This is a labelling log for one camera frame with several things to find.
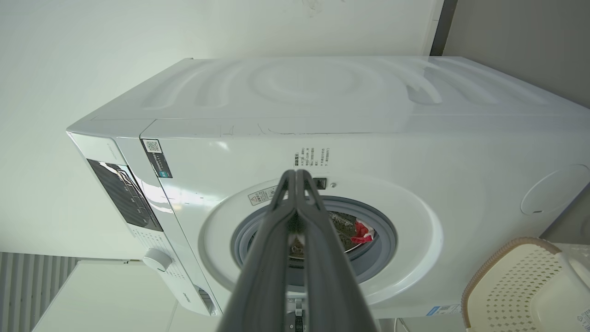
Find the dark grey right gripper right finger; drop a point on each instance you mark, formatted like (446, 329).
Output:
(329, 276)

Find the white oval filter access cover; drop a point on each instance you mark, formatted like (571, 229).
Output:
(555, 190)

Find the black washer control panel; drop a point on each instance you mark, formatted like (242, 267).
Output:
(124, 196)

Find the grey rubber door gasket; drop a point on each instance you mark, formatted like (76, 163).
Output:
(385, 230)

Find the red and white garment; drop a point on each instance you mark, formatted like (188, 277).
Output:
(362, 233)

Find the cream perforated laundry basket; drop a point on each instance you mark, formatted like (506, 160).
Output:
(521, 286)

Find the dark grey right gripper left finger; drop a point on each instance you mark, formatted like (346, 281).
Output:
(265, 258)

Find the white cabinet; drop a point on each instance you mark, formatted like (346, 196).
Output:
(106, 299)

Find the white front-load washing machine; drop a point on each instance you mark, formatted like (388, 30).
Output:
(415, 138)

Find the stainless steel washing machine drum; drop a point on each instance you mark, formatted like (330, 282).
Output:
(341, 230)

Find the grey ribbed wall panel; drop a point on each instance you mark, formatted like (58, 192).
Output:
(27, 290)

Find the white washer dial knob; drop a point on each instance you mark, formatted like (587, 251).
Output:
(157, 259)

